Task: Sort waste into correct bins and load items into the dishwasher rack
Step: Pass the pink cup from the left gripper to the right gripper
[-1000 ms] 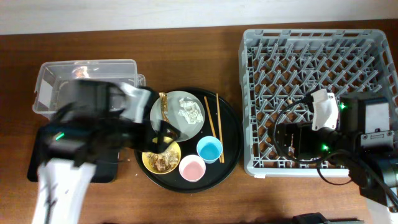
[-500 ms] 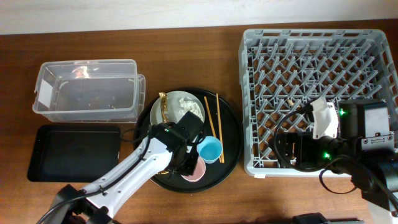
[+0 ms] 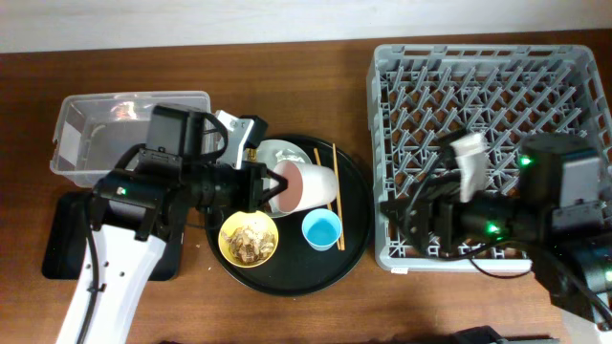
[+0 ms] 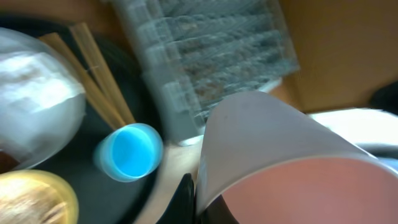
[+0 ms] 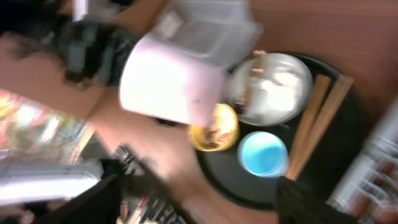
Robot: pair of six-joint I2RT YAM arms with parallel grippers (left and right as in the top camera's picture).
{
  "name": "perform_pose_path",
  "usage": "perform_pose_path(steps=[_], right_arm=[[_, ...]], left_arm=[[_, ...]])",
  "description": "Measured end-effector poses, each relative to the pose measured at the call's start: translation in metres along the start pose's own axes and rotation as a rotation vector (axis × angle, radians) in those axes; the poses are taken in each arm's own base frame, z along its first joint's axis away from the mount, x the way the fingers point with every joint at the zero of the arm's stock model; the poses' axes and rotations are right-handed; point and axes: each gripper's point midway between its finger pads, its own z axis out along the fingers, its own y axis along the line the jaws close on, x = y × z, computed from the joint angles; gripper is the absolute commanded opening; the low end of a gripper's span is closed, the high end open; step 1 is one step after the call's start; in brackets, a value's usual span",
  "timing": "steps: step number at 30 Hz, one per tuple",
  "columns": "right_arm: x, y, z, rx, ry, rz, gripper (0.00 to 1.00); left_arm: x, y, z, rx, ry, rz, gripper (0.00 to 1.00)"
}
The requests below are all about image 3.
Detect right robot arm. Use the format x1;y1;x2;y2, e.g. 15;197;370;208
380;130;611;333

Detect pink plastic cup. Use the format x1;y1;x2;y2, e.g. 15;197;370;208
273;161;325;214

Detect black object at bottom edge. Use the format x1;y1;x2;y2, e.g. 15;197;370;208
449;326;560;344

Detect black cable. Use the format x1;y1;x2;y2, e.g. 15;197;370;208
401;147;612;316

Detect black rectangular tray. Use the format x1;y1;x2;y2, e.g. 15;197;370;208
41;191;185;282

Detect grey plate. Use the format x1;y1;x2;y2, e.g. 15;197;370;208
256;140;312;219

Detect crumpled white tissue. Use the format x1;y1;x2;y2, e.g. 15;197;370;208
274;149;305;162

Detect left wooden chopstick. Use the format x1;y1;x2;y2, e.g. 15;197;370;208
313;147;343;251

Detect wooden chopstick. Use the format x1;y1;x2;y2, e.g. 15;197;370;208
313;147;343;251
332;143;345;251

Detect blue plastic cup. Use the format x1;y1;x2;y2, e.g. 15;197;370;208
301;208;342;251

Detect round black tray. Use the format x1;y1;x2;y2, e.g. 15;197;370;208
207;149;374;296

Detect food scraps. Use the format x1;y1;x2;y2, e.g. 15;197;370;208
221;226;277;267

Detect yellow bowl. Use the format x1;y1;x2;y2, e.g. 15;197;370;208
217;211;279;269

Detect clear plastic bin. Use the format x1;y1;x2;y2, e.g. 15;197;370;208
50;91;210;188

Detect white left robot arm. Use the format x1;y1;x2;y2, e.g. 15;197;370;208
57;103;288;343

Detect grey dishwasher rack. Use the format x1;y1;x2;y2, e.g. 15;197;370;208
367;45;611;272

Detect right wooden chopstick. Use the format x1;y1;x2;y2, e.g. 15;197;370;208
332;143;345;251

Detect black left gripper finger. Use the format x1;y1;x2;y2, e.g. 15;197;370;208
267;170;288;187
258;188;281;212

